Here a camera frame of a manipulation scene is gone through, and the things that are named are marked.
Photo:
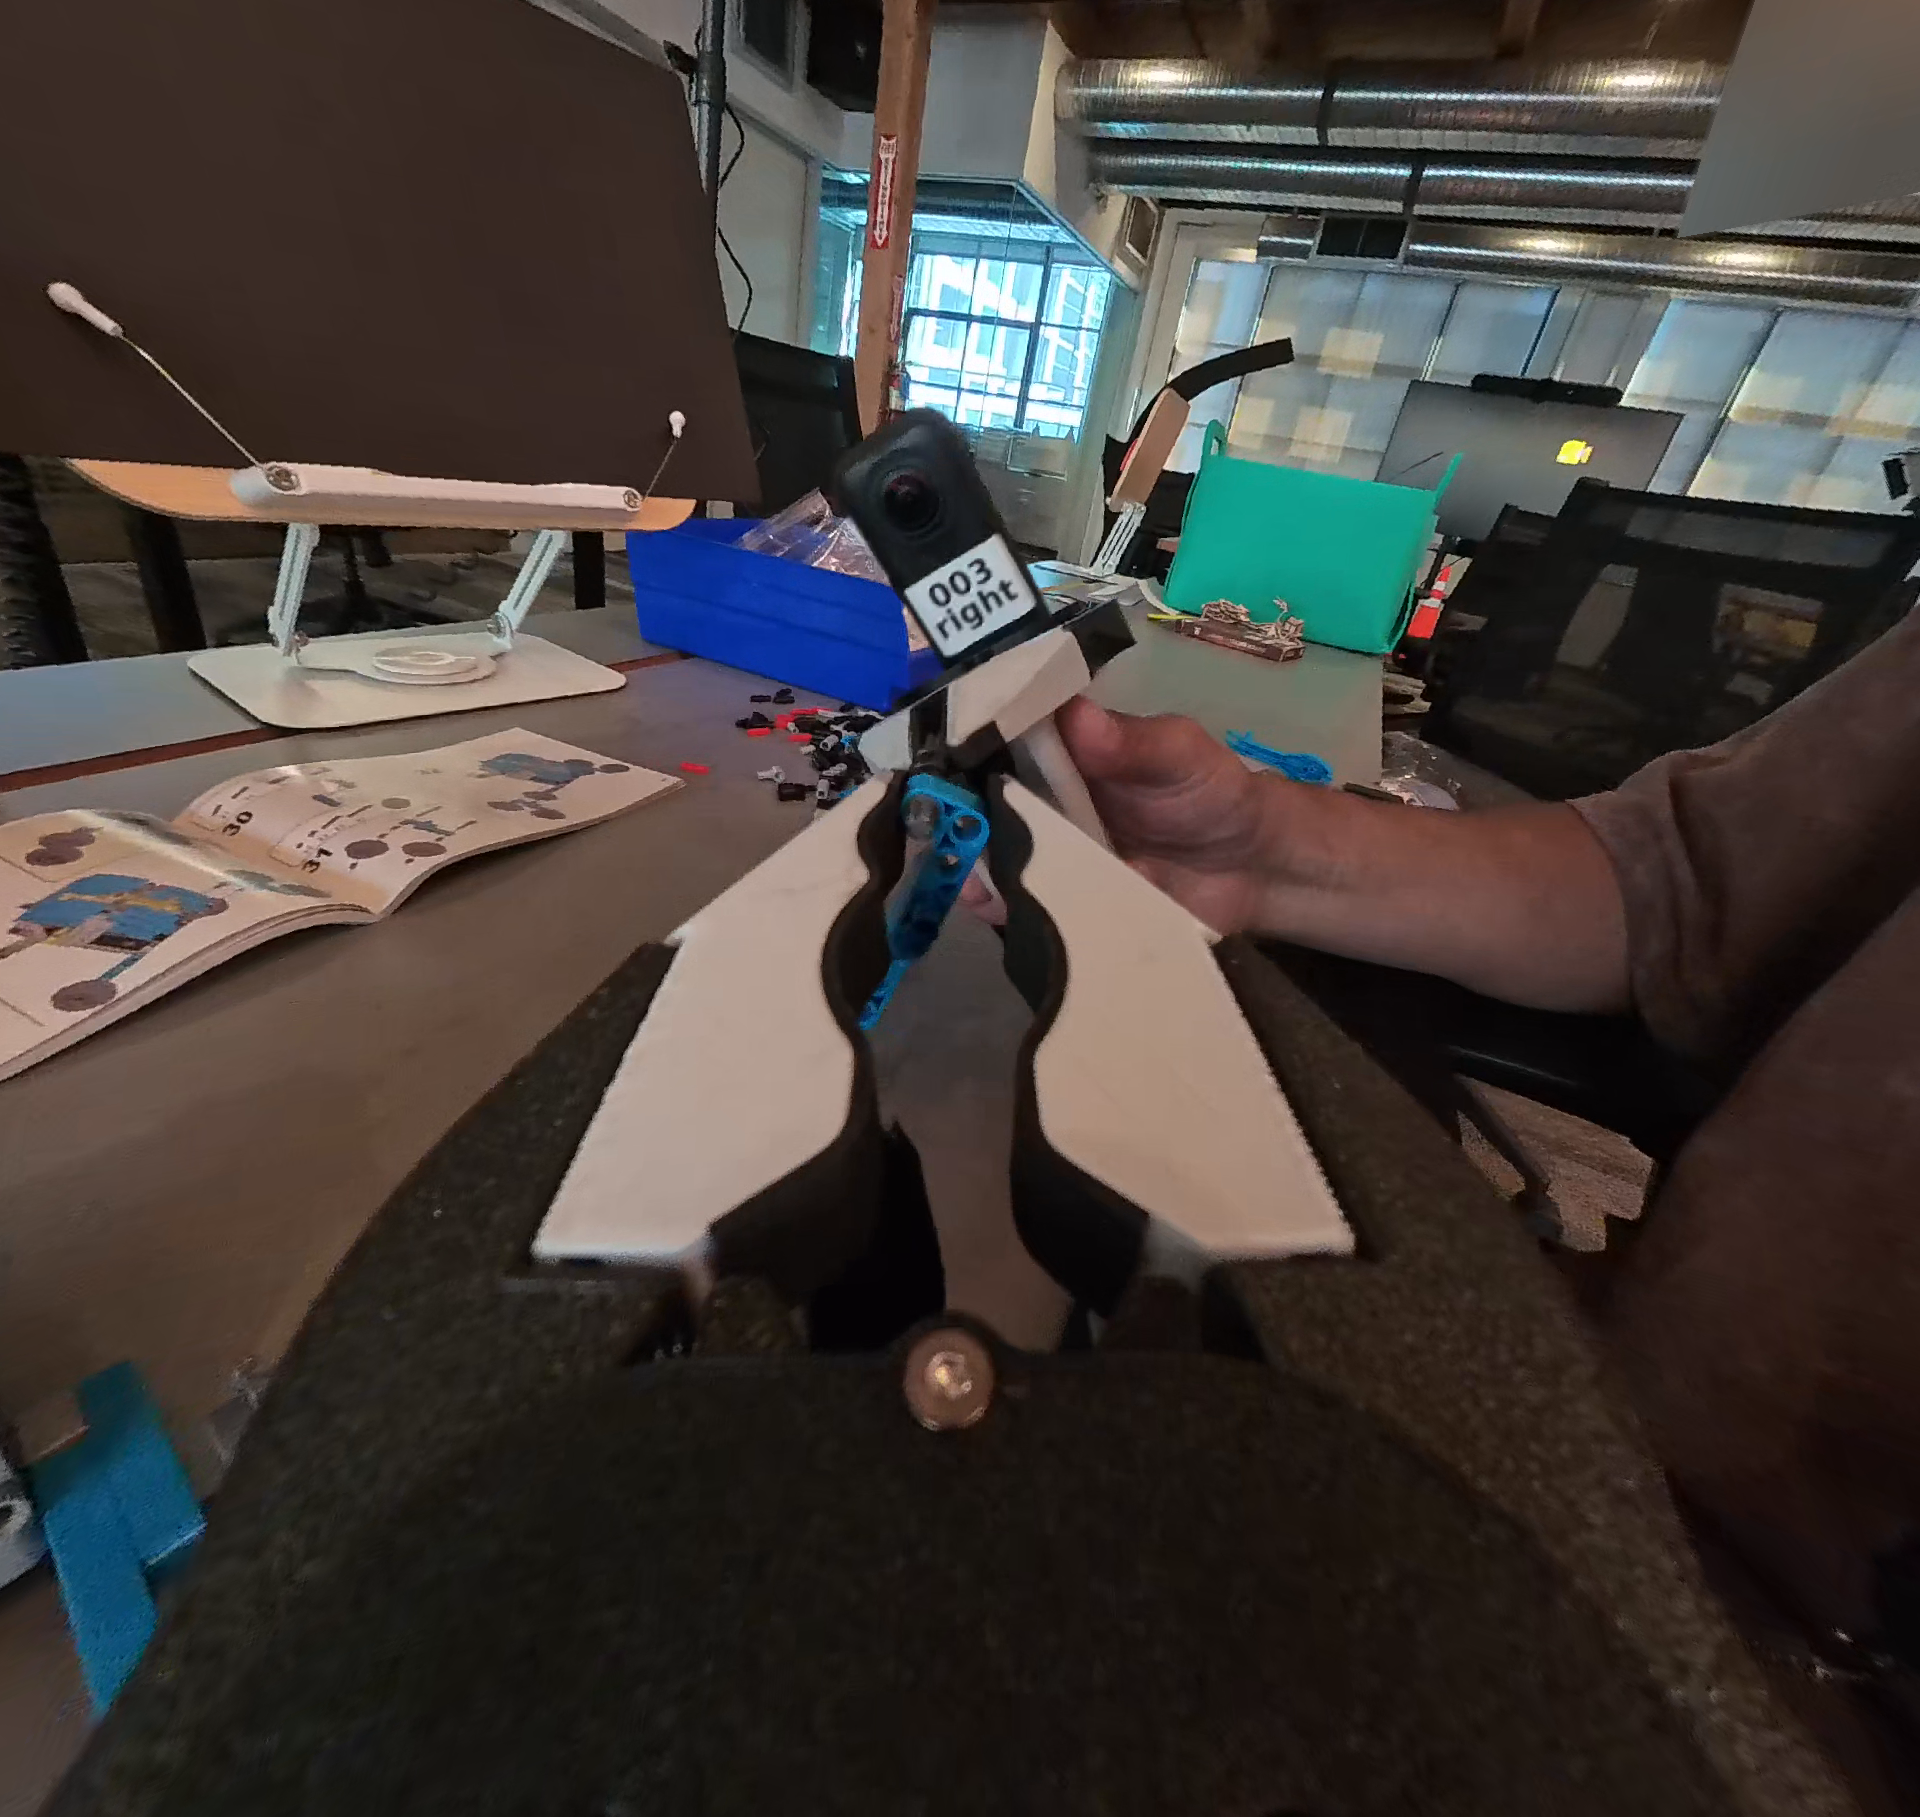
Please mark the black monitor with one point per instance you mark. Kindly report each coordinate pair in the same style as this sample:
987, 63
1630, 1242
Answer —
1499, 452

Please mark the person's right forearm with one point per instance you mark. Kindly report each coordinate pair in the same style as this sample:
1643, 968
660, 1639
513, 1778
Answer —
1424, 872

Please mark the silver ventilation duct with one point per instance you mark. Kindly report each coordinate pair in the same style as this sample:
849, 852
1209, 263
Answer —
1351, 98
1351, 170

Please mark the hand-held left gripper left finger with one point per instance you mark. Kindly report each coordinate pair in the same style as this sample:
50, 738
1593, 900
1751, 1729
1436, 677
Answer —
720, 1083

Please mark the building instruction booklet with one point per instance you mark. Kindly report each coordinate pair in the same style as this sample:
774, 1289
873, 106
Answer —
375, 827

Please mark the pile of small toy bricks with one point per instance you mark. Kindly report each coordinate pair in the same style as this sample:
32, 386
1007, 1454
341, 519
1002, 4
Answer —
831, 752

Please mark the wooden post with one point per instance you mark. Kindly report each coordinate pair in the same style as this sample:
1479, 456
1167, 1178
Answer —
896, 197

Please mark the blue toy brick vehicle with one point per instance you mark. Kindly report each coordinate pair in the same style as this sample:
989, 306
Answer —
114, 1533

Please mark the person's brown shirt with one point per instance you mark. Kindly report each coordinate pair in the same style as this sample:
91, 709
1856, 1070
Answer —
1801, 1249

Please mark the person's right hand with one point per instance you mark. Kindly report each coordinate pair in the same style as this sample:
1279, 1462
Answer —
1170, 813

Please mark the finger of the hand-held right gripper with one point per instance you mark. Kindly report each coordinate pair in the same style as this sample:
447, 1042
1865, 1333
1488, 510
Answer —
1021, 692

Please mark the white laptop stand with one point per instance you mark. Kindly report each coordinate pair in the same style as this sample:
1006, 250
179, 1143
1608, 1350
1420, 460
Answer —
451, 497

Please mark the blue plastic bin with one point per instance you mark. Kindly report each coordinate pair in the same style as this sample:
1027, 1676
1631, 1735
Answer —
751, 633

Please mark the grey desk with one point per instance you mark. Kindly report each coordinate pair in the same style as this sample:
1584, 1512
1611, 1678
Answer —
375, 1068

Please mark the teal plastic bin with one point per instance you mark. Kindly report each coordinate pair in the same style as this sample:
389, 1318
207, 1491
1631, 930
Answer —
1291, 558

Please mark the dark brown board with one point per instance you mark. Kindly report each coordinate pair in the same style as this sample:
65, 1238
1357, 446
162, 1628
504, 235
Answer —
299, 197

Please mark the black mesh office chair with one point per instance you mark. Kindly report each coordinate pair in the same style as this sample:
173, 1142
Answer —
1725, 633

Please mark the blue toy brick beam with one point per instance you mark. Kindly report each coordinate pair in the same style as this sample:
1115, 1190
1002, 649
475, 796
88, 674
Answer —
896, 955

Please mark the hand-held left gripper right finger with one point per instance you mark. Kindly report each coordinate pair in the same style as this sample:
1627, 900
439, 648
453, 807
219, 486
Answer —
1185, 1097

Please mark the orange cone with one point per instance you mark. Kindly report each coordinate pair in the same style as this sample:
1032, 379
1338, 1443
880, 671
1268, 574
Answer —
1434, 601

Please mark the clear bags of parts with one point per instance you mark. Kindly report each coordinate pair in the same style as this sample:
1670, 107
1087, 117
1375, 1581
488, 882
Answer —
818, 543

